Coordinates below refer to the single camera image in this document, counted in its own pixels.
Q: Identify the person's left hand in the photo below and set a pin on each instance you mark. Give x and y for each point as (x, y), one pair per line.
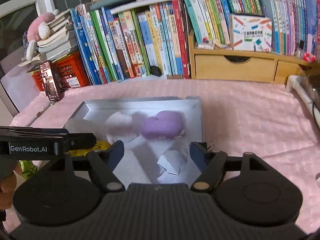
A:
(7, 190)

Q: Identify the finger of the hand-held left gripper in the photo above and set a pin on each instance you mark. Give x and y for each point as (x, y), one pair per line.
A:
(80, 141)

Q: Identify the white cardboard box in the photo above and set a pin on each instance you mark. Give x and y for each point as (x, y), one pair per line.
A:
(140, 160)

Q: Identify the pink and white plush toy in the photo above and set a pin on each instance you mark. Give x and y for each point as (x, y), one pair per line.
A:
(40, 26)

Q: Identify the row of thin textbooks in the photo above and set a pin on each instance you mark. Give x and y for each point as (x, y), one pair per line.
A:
(215, 10)

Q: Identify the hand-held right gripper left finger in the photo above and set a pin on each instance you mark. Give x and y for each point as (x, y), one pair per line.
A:
(117, 153)

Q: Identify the red plastic crate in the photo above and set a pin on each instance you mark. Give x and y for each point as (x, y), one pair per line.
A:
(72, 70)

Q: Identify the white folded paper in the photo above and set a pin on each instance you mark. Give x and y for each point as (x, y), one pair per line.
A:
(170, 166)

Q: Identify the wooden drawer organizer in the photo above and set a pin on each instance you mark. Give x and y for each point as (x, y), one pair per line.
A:
(235, 66)

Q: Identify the pink flower accessory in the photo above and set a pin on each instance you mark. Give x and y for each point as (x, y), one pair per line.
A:
(309, 57)

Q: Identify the white curved tube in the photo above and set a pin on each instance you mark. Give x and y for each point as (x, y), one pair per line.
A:
(293, 82)

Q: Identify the black binder clip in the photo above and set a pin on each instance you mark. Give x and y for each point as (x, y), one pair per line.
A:
(209, 148)

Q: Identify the pink striped tablecloth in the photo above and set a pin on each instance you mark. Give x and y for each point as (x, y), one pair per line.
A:
(250, 120)

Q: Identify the bright green cloth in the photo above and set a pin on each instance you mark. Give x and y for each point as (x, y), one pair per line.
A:
(28, 167)

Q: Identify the row of colourful picture books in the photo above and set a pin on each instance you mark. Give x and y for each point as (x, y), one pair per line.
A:
(125, 42)

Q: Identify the stack of paperback books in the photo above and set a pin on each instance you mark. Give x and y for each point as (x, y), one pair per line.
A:
(55, 42)

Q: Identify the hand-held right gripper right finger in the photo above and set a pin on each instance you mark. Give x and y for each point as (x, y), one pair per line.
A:
(198, 153)

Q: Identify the white flat board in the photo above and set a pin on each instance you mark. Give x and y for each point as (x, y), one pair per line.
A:
(17, 90)

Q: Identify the small black gadget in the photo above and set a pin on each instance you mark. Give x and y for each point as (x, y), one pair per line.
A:
(156, 71)

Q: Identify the white box with colourful print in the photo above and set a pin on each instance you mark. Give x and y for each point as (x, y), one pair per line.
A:
(250, 33)

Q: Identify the white fluffy plush toy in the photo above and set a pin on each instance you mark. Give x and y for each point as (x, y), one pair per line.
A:
(120, 127)

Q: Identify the purple plush toy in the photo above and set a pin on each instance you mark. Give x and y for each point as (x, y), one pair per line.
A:
(162, 123)

